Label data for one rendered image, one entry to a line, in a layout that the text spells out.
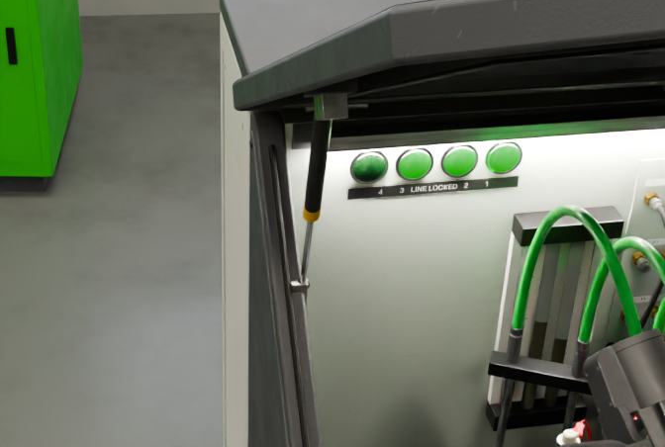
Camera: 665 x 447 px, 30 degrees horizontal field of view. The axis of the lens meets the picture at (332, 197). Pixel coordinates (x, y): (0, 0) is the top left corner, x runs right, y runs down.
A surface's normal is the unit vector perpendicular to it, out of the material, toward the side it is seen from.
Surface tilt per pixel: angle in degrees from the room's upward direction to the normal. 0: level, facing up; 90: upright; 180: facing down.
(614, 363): 38
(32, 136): 90
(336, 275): 90
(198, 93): 0
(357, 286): 90
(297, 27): 0
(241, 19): 0
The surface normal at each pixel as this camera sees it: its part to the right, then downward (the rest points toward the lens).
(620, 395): 0.15, -0.34
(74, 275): 0.04, -0.85
